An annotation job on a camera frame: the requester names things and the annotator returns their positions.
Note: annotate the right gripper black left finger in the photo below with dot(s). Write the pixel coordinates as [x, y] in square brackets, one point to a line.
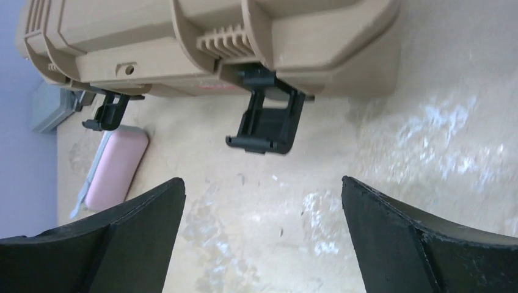
[126, 248]

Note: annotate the pink umbrella case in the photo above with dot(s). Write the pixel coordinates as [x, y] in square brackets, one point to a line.
[113, 168]

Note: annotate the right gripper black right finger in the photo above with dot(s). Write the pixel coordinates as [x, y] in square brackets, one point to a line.
[401, 248]

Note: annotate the grey flat box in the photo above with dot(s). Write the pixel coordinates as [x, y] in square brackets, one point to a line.
[52, 105]

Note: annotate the tan plastic toolbox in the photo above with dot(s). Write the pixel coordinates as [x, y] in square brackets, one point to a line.
[282, 52]

